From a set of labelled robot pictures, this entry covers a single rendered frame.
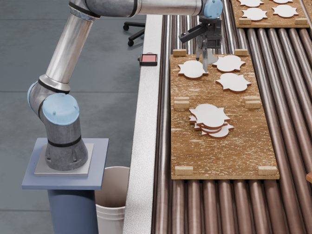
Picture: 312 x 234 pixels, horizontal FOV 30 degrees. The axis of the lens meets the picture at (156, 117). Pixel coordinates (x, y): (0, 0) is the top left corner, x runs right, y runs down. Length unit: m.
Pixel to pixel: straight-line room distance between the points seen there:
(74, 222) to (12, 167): 1.40
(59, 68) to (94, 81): 2.21
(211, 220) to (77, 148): 0.54
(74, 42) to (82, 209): 0.60
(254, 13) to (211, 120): 1.02
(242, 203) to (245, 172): 0.13
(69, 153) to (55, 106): 0.17
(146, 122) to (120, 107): 1.77
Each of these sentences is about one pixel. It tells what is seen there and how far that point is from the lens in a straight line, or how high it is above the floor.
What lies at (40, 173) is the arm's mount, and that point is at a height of 0.88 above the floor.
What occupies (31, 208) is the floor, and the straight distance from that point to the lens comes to 3.23.
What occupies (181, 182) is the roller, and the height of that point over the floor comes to 0.92.
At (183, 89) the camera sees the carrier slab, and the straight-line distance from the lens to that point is 2.33.
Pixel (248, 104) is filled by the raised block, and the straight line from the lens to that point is 2.22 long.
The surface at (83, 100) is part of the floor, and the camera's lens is 4.04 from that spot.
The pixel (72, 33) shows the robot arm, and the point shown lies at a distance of 2.01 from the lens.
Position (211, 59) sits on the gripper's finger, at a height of 1.06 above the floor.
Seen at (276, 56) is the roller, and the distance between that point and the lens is 2.65.
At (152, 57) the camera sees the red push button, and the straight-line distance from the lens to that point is 2.58.
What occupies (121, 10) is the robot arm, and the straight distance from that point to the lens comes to 1.90.
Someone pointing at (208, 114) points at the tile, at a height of 0.98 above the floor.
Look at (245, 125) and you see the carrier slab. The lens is 2.14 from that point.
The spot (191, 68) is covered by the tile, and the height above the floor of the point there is 0.95.
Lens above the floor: 2.16
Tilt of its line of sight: 34 degrees down
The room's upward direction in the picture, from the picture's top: 1 degrees counter-clockwise
